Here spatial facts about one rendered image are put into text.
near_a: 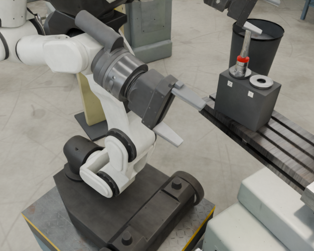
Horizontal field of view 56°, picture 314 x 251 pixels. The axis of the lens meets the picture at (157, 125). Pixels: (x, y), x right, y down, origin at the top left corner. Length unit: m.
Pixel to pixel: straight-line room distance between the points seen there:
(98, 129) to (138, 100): 2.10
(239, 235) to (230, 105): 0.52
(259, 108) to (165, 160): 1.30
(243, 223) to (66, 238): 0.86
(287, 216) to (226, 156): 1.38
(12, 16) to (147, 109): 0.40
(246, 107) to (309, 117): 1.89
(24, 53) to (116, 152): 0.48
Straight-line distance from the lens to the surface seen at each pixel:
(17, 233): 2.21
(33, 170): 2.51
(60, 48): 0.60
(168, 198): 1.44
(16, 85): 3.54
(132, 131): 1.02
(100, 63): 0.57
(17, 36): 0.80
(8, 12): 0.78
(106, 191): 1.36
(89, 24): 0.59
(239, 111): 1.29
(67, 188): 1.57
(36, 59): 0.73
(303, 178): 1.19
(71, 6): 0.86
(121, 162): 1.08
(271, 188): 1.22
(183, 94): 0.51
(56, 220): 1.68
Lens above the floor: 1.77
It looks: 41 degrees down
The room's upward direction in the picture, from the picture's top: straight up
